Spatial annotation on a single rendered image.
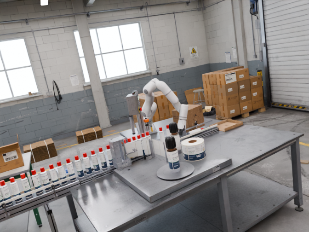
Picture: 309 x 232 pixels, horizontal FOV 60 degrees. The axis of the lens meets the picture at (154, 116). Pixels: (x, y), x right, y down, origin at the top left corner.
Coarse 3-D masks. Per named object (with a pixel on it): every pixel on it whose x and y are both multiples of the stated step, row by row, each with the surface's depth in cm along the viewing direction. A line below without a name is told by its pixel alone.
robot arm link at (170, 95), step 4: (172, 92) 284; (168, 96) 283; (172, 96) 283; (176, 96) 286; (172, 100) 284; (176, 100) 284; (172, 104) 291; (176, 104) 293; (180, 104) 297; (176, 108) 296
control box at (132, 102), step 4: (128, 96) 259; (132, 96) 258; (136, 96) 260; (128, 100) 259; (132, 100) 259; (136, 100) 259; (128, 104) 260; (132, 104) 260; (136, 104) 260; (128, 108) 261; (132, 108) 261; (136, 108) 260; (132, 112) 262; (136, 112) 261
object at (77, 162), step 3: (75, 156) 235; (75, 159) 235; (78, 159) 236; (75, 162) 235; (78, 162) 235; (75, 165) 236; (78, 165) 235; (81, 165) 238; (78, 168) 236; (81, 168) 237; (78, 171) 236; (81, 171) 237; (78, 174) 238; (81, 174) 237; (81, 177) 238
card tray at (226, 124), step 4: (224, 120) 340; (228, 120) 340; (232, 120) 333; (212, 124) 330; (220, 124) 335; (224, 124) 332; (228, 124) 330; (232, 124) 327; (236, 124) 315; (240, 124) 318; (220, 128) 319; (224, 128) 306; (228, 128) 308; (232, 128) 312
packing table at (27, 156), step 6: (24, 156) 372; (30, 156) 369; (24, 162) 344; (30, 162) 384; (18, 168) 325; (24, 168) 321; (30, 168) 384; (0, 174) 316; (6, 174) 312; (12, 174) 311; (18, 174) 314; (30, 174) 386; (0, 180) 312; (6, 180) 314; (30, 186) 325; (36, 210) 331; (36, 216) 332
